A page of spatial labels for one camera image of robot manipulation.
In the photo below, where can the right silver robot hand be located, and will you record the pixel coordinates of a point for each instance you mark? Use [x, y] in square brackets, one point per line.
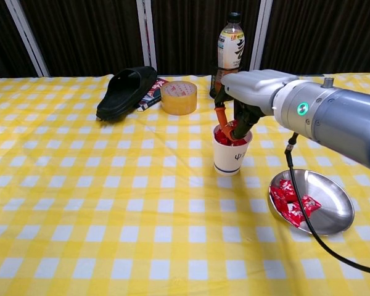
[253, 89]

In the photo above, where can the white paper cup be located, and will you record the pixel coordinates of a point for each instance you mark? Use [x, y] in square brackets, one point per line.
[225, 160]

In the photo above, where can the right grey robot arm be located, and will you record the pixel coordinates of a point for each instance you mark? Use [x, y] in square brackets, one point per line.
[342, 123]

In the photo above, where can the clear packing tape roll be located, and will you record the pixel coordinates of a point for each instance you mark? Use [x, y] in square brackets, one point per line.
[179, 105]

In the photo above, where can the plastic drink bottle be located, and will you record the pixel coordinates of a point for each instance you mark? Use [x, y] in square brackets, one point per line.
[231, 46]

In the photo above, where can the red candy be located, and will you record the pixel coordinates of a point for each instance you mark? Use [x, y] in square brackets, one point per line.
[221, 137]
[291, 211]
[285, 186]
[311, 204]
[279, 198]
[232, 124]

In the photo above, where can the white partition post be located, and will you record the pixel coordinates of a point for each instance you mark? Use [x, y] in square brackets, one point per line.
[260, 37]
[27, 37]
[146, 34]

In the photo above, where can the dark pleated curtain panel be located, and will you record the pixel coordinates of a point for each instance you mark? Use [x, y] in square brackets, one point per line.
[320, 34]
[188, 34]
[3, 40]
[86, 34]

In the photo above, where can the black mesh cup holder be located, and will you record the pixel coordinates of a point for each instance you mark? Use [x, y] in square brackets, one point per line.
[213, 83]

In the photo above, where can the yellow white checked tablecloth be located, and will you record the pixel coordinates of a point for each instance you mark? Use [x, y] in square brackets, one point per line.
[111, 200]

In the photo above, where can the round steel plate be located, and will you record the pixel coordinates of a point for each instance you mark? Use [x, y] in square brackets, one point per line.
[327, 200]

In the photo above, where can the black rubber slipper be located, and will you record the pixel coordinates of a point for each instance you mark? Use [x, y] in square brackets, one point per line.
[120, 98]

